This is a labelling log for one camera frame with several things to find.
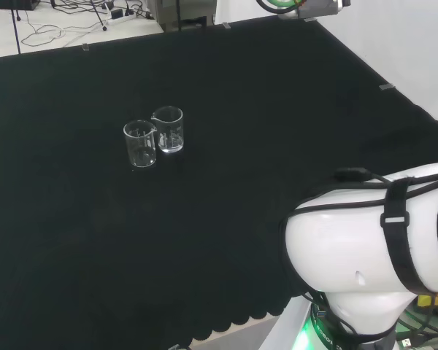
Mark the black bench cloth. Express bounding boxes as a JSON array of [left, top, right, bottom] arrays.
[[0, 15, 438, 342]]

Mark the thin white floor cable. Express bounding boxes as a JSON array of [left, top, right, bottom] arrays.
[[21, 14, 109, 48]]

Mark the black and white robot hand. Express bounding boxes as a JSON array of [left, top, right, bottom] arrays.
[[297, 0, 352, 19]]

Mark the black tripod leg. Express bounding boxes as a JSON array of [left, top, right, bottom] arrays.
[[88, 0, 109, 31]]

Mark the black equipment box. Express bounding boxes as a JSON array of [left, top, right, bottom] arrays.
[[0, 0, 42, 11]]

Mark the dark thin stand pole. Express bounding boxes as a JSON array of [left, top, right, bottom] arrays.
[[9, 7, 22, 55]]

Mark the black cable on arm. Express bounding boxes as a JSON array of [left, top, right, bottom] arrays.
[[290, 166, 438, 222]]

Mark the grey metal cabinet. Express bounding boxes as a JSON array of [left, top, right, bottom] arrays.
[[147, 0, 217, 33]]

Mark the white power strip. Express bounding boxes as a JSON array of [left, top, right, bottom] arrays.
[[104, 10, 137, 26]]

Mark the clear glass beaker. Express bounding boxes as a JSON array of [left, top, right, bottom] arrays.
[[150, 105, 185, 154], [123, 119, 158, 168]]

